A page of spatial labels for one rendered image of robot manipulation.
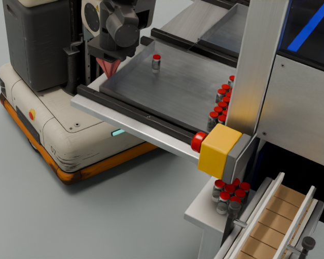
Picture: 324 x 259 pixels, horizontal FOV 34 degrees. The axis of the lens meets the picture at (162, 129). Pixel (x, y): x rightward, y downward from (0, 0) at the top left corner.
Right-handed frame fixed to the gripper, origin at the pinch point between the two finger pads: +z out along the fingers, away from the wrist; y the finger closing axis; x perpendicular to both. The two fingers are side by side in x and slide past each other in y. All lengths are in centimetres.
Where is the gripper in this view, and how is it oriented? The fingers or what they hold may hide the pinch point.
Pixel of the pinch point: (110, 76)
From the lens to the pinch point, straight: 133.0
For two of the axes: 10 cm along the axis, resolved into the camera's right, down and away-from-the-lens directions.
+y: 8.6, 3.8, -3.4
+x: 5.0, -5.3, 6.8
